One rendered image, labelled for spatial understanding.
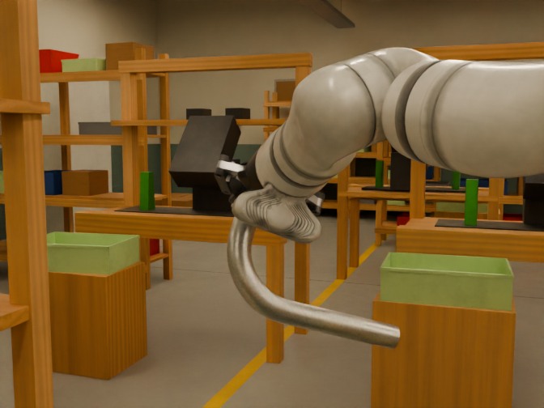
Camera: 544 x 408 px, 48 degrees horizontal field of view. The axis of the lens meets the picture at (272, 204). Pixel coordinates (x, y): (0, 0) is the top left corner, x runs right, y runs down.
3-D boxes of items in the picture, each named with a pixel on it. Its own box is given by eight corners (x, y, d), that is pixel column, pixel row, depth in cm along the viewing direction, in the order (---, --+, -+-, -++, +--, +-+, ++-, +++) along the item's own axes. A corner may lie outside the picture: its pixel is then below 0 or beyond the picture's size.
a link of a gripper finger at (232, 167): (256, 159, 68) (261, 168, 70) (218, 153, 69) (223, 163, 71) (249, 178, 67) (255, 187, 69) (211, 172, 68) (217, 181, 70)
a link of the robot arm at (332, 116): (275, 203, 57) (351, 171, 61) (343, 148, 43) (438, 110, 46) (244, 136, 58) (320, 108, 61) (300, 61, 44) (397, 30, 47)
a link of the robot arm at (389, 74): (391, 119, 55) (517, 140, 43) (309, 150, 52) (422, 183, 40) (379, 40, 52) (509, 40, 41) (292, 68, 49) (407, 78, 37)
